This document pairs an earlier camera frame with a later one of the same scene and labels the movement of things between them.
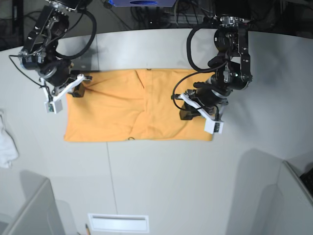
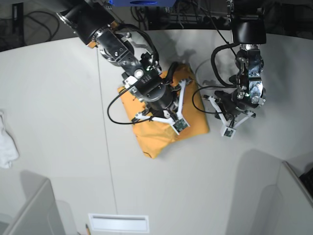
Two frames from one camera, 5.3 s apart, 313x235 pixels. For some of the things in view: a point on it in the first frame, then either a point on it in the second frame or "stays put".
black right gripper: [209, 93] → [232, 104]
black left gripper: [56, 73] → [158, 96]
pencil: [87, 230] stays put
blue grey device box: [144, 3] stays put
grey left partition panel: [40, 215] stays put
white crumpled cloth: [8, 151] stays put
